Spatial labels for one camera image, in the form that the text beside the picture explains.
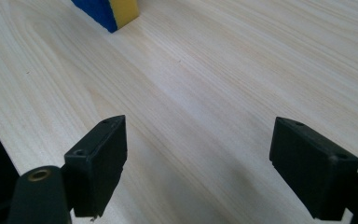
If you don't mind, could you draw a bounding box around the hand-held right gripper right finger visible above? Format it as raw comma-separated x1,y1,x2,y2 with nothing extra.
268,116,358,222

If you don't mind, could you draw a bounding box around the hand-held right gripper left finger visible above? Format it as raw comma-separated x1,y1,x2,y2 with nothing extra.
63,114,129,218

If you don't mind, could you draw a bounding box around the blue and yellow sponge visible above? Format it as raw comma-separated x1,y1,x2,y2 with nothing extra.
70,0,141,34

